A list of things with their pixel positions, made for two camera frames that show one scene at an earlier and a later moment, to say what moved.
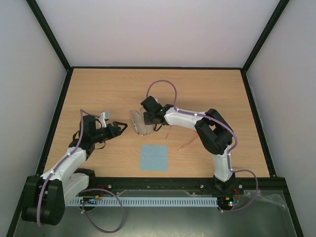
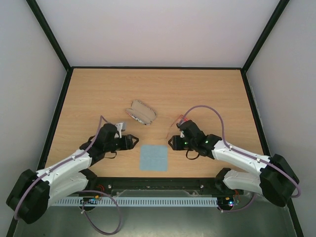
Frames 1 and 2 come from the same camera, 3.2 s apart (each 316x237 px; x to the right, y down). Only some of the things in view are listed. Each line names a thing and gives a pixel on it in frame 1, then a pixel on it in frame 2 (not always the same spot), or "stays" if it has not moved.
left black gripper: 117,133 -> 128,144
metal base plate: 262,213 stays
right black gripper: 147,118 -> 178,142
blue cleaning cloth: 153,157 stays
